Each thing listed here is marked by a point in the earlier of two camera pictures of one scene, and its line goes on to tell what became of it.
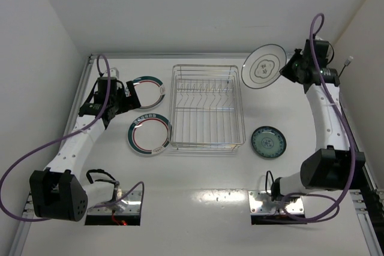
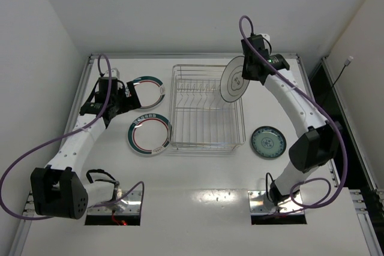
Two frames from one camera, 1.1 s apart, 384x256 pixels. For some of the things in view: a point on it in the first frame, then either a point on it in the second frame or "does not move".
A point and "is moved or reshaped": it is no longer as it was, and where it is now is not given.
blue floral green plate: x=268 y=141 does not move
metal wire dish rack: x=206 y=108 does not move
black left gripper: x=131 y=95 does not move
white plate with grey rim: x=261 y=67 is moved or reshaped
